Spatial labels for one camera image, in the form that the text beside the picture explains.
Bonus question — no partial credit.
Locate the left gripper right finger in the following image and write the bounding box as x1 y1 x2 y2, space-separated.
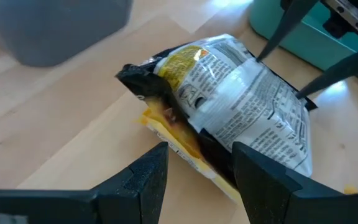
231 141 358 224

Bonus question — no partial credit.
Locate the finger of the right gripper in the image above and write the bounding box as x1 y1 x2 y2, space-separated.
295 43 358 100
255 0 320 62

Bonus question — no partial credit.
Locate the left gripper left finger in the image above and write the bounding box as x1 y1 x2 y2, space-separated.
0 141 170 224

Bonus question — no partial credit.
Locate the teal plastic bin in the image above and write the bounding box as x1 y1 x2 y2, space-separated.
249 0 358 72

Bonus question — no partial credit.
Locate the grey plastic bin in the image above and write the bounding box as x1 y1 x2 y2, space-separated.
0 0 134 68

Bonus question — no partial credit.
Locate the black Fire noodle pack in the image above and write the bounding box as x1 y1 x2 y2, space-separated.
116 33 319 189

